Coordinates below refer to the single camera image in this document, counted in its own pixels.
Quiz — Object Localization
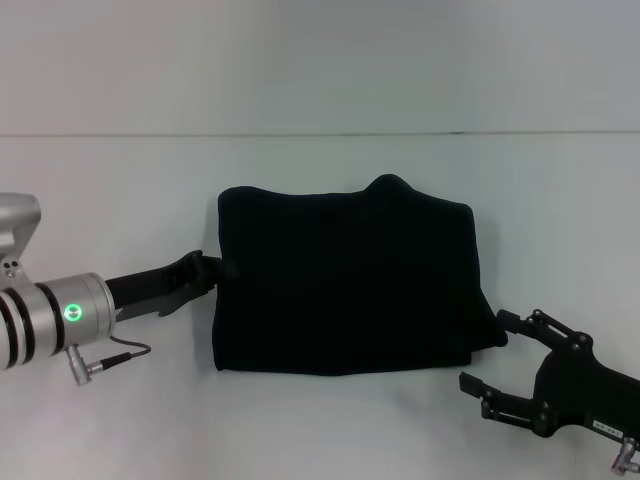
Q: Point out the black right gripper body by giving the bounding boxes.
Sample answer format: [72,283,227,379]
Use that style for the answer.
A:
[531,333,640,442]

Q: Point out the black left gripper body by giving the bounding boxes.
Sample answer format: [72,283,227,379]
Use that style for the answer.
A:
[102,249,212,319]

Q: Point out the black shirt with FREE print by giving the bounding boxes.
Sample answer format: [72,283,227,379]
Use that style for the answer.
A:
[209,173,510,377]

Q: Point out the right arm connector cable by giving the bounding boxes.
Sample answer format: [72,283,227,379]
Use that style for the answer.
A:
[608,434,640,474]

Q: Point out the arm connector cable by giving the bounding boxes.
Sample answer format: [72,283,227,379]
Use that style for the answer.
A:
[608,434,640,474]
[64,335,155,388]

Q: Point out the left arm connector cable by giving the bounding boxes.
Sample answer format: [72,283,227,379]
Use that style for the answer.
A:
[64,335,155,388]

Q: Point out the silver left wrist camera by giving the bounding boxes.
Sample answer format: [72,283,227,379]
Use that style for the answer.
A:
[0,192,43,292]

